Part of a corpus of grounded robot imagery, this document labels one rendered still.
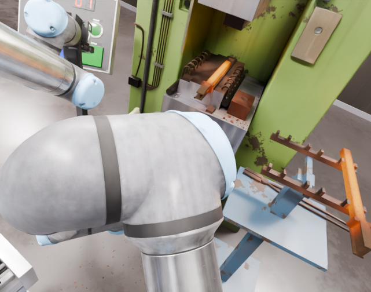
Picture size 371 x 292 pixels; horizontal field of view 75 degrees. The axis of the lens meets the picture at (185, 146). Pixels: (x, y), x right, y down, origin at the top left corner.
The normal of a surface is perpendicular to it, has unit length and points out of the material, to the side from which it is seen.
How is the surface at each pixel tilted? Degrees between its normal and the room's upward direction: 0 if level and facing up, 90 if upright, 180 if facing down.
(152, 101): 90
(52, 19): 60
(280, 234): 0
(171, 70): 90
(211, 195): 45
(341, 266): 0
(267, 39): 90
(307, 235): 0
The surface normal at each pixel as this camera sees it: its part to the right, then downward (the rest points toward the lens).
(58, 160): 0.01, -0.29
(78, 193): 0.22, 0.27
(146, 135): 0.30, -0.56
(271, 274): 0.22, -0.72
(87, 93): 0.84, 0.48
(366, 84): -0.54, 0.47
